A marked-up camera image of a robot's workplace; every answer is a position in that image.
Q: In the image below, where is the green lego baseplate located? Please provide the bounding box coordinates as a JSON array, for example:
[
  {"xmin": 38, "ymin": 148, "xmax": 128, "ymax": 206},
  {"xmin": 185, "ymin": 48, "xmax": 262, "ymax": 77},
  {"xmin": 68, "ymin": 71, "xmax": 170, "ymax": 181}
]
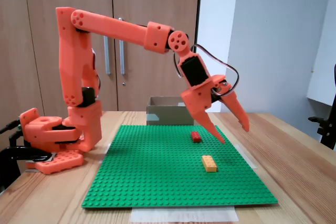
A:
[{"xmin": 81, "ymin": 124, "xmax": 279, "ymax": 209}]

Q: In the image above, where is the white board panel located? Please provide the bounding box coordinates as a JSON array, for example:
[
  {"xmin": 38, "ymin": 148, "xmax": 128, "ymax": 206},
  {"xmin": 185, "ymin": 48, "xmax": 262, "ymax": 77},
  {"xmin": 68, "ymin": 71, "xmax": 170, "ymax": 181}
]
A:
[{"xmin": 306, "ymin": 0, "xmax": 336, "ymax": 107}]

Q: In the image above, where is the black table clamp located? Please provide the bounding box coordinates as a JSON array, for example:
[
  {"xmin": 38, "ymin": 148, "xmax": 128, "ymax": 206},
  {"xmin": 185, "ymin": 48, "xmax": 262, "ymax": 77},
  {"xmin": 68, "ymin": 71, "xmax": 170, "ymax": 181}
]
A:
[{"xmin": 0, "ymin": 119, "xmax": 55, "ymax": 195}]

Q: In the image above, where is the yellow lego block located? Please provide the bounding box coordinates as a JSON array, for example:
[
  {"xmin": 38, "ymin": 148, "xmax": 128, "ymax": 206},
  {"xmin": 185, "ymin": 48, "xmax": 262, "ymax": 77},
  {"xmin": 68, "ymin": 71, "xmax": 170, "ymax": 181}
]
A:
[{"xmin": 201, "ymin": 155, "xmax": 218, "ymax": 173}]

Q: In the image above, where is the gripper motor cable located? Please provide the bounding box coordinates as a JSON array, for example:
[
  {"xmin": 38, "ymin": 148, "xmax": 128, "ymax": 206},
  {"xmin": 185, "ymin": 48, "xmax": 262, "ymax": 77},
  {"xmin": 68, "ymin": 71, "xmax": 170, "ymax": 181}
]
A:
[{"xmin": 173, "ymin": 44, "xmax": 240, "ymax": 96}]

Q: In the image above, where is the open cardboard box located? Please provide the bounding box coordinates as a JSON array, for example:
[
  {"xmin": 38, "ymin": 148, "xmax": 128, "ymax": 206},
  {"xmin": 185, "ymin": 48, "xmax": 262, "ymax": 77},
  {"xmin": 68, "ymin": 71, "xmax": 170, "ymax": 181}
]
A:
[{"xmin": 146, "ymin": 95, "xmax": 195, "ymax": 126}]

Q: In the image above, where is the metal cabinet handle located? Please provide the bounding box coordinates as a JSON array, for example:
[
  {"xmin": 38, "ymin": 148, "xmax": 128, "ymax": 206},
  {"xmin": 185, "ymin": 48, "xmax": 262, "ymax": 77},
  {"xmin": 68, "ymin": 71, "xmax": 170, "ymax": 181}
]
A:
[
  {"xmin": 103, "ymin": 35, "xmax": 111, "ymax": 76},
  {"xmin": 118, "ymin": 17, "xmax": 126, "ymax": 76}
]

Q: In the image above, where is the masking tape strip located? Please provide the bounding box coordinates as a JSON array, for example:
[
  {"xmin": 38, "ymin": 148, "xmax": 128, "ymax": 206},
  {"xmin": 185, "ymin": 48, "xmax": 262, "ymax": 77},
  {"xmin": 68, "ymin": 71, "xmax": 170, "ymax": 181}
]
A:
[
  {"xmin": 236, "ymin": 144, "xmax": 258, "ymax": 169},
  {"xmin": 97, "ymin": 144, "xmax": 112, "ymax": 165},
  {"xmin": 130, "ymin": 206, "xmax": 239, "ymax": 223}
]

